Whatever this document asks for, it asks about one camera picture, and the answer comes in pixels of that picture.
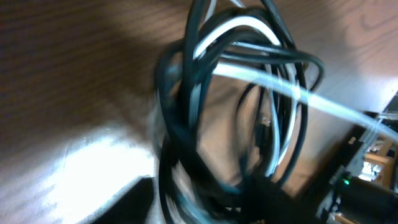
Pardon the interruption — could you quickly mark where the white cable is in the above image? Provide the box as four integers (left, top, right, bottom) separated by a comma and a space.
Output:
155, 0, 398, 224

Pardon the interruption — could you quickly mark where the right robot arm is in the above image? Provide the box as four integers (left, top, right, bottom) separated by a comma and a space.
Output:
300, 125, 397, 223

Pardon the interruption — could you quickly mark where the black cable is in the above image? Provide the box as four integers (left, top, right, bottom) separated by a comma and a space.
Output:
154, 0, 326, 224

